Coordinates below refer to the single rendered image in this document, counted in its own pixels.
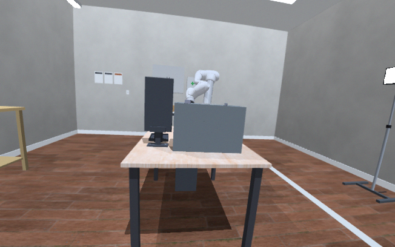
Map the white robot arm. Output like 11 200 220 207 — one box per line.
186 70 219 104

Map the grey tool chest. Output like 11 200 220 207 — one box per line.
173 102 247 153

